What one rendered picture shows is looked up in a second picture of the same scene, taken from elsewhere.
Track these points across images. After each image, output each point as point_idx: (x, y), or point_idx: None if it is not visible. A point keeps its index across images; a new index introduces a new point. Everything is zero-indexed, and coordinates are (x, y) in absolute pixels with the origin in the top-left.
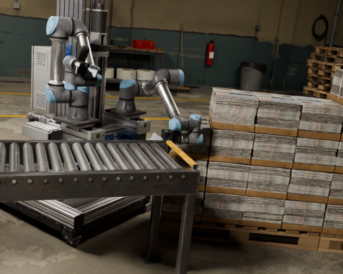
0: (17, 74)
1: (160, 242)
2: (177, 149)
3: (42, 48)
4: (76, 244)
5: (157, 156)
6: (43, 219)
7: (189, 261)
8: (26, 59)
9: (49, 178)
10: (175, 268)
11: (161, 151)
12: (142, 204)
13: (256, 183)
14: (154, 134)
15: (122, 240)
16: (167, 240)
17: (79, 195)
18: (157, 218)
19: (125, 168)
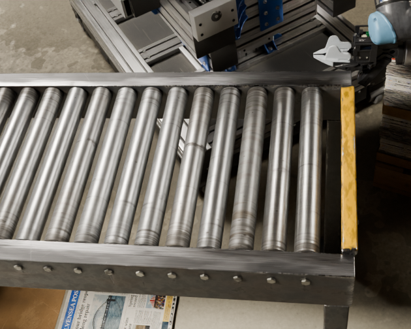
0: None
1: (368, 205)
2: (346, 144)
3: None
4: (204, 192)
5: (281, 171)
6: (158, 129)
7: (408, 278)
8: None
9: None
10: (369, 294)
11: (306, 143)
12: (361, 96)
13: None
14: (334, 38)
15: (293, 188)
16: (385, 201)
17: (68, 286)
18: (336, 207)
19: (169, 237)
